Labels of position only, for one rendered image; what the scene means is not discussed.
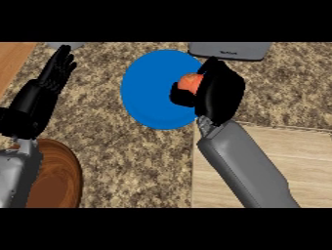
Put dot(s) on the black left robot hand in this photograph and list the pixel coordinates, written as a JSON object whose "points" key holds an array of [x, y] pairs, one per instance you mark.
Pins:
{"points": [[34, 97]]}

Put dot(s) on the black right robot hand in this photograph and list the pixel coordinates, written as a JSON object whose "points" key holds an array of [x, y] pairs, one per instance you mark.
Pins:
{"points": [[219, 94]]}

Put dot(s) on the orange squash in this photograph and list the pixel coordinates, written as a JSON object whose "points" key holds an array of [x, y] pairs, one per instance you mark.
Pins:
{"points": [[191, 83]]}

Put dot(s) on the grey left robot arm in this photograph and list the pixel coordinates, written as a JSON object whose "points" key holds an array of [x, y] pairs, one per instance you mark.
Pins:
{"points": [[8, 172]]}

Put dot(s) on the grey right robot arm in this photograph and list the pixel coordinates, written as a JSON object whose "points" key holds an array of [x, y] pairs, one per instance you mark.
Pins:
{"points": [[244, 166]]}

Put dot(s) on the blue plate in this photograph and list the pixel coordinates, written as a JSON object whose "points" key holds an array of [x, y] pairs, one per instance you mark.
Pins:
{"points": [[157, 89]]}

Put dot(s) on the pale wooden tray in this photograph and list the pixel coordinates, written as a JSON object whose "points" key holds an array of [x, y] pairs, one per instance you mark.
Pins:
{"points": [[298, 166]]}

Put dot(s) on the grey flat appliance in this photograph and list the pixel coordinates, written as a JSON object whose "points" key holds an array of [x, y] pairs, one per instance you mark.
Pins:
{"points": [[229, 50]]}

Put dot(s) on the brown wooden bowl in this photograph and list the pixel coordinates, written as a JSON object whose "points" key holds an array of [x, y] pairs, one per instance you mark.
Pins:
{"points": [[55, 175]]}

